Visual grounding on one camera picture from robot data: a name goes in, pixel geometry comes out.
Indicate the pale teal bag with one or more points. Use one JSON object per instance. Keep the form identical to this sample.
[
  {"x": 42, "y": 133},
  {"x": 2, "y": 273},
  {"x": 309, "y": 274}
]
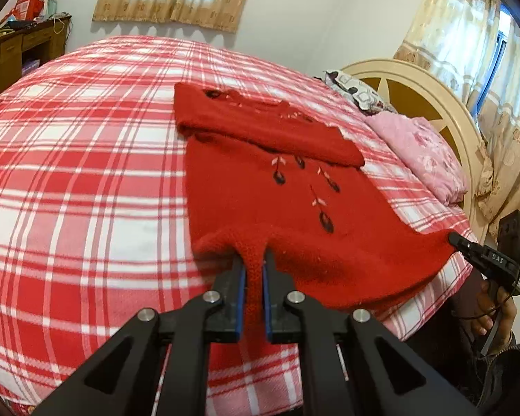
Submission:
[{"x": 53, "y": 8}]

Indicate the red embroidered sweater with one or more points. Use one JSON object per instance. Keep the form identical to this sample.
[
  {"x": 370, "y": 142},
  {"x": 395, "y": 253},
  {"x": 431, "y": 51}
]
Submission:
[{"x": 264, "y": 190}]

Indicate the grey patterned pillow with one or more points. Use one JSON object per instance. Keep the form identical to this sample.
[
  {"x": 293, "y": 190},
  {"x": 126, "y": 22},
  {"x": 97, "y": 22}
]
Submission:
[{"x": 355, "y": 91}]

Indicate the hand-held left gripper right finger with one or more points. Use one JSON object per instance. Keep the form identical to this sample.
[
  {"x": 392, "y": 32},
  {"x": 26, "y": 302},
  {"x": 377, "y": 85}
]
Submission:
[{"x": 267, "y": 303}]

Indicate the red plaid bed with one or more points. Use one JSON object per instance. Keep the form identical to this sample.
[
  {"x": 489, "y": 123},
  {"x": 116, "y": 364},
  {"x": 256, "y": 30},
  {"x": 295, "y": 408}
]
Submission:
[{"x": 91, "y": 160}]

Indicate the pink box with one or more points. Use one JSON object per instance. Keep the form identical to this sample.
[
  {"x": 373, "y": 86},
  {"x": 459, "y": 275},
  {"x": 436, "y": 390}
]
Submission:
[{"x": 30, "y": 66}]

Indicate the cream wooden headboard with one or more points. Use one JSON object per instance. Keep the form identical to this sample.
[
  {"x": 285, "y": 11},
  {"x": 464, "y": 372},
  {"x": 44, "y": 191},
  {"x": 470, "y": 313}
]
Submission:
[{"x": 437, "y": 91}]

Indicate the pink floral quilt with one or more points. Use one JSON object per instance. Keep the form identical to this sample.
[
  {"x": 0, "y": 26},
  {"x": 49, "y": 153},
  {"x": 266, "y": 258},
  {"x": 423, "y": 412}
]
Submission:
[{"x": 420, "y": 151}]

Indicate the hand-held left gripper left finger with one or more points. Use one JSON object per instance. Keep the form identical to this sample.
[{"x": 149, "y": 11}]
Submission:
[{"x": 241, "y": 299}]

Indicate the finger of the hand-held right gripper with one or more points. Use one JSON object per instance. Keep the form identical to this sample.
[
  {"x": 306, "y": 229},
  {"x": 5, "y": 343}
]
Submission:
[{"x": 466, "y": 247}]

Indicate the red gift box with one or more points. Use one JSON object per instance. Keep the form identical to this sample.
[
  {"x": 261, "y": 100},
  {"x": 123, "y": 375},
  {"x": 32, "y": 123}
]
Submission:
[{"x": 28, "y": 4}]

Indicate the blue window frame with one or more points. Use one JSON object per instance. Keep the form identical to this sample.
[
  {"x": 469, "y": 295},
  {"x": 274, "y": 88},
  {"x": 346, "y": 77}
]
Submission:
[{"x": 502, "y": 30}]

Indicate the person's right hand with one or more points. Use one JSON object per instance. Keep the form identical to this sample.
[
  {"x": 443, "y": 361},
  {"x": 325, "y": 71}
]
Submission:
[{"x": 498, "y": 316}]

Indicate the dark wooden desk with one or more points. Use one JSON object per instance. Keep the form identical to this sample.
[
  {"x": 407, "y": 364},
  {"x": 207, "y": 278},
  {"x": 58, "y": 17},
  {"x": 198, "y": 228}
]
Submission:
[{"x": 4, "y": 65}]

